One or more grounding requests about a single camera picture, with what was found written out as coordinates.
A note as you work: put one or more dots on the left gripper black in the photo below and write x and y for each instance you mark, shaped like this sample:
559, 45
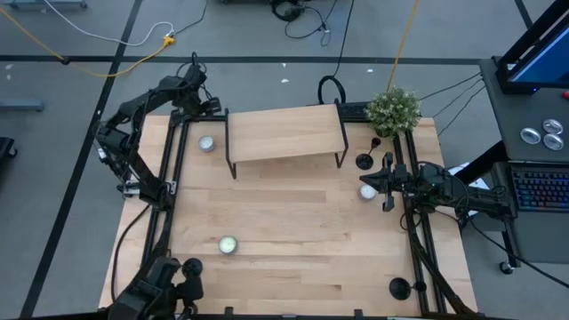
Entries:
192, 91

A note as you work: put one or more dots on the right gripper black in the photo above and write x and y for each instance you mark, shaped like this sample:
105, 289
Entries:
398, 180

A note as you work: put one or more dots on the tealight candle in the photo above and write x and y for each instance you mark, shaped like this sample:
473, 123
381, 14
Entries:
368, 194
227, 245
206, 143

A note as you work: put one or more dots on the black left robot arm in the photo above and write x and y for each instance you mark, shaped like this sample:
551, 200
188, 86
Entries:
144, 180

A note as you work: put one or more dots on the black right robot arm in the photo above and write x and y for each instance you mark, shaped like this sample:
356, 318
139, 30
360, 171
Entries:
471, 193

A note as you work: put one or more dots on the potted plant with white flowers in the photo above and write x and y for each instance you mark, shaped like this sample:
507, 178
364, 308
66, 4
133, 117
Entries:
393, 111

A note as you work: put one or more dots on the black box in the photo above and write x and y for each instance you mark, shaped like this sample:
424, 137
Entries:
353, 112

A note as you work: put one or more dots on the wooden shelf with black legs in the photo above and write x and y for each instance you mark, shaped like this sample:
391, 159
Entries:
284, 133

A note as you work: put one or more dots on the white paper sheet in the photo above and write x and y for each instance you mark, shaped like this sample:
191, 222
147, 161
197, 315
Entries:
458, 169

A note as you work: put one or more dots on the dark grey desk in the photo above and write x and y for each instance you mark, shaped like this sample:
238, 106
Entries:
515, 115

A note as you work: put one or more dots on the black caster wheel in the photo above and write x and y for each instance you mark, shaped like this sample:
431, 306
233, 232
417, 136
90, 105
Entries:
506, 267

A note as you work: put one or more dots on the empty silver tealight tin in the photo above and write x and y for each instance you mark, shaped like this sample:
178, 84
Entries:
553, 142
530, 135
552, 126

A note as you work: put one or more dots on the backlit black keyboard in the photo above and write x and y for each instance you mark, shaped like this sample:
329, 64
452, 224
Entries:
542, 189

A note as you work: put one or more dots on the grey furniture base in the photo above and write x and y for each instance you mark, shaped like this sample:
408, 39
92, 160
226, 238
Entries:
44, 3
22, 105

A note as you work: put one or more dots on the computer monitor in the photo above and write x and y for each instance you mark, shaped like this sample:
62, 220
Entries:
547, 58

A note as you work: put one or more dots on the black chair base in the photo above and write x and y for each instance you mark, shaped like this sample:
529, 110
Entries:
5, 146

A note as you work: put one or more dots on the black metal table frame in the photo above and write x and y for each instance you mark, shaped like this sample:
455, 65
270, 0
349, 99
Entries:
416, 249

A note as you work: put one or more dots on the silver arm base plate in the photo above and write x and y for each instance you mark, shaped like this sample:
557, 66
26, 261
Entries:
130, 190

